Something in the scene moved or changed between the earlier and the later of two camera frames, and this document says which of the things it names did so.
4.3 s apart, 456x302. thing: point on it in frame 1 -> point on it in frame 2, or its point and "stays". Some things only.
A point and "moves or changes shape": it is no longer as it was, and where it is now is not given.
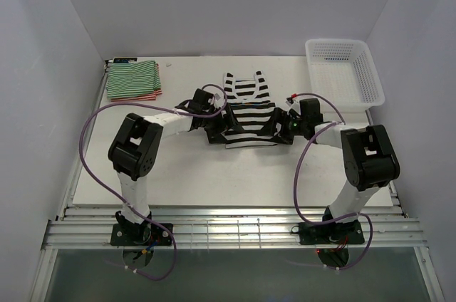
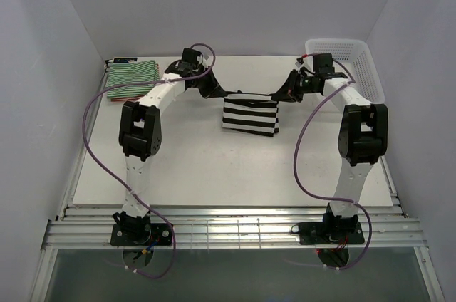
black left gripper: x=215 y=136 -> x=213 y=90
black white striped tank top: x=251 y=102 moves or changes shape
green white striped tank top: x=132 y=78 stays
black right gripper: x=281 y=138 -> x=288 y=92
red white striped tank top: x=140 y=97 stays
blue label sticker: x=124 y=60 stays
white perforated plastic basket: x=343 y=71 stays
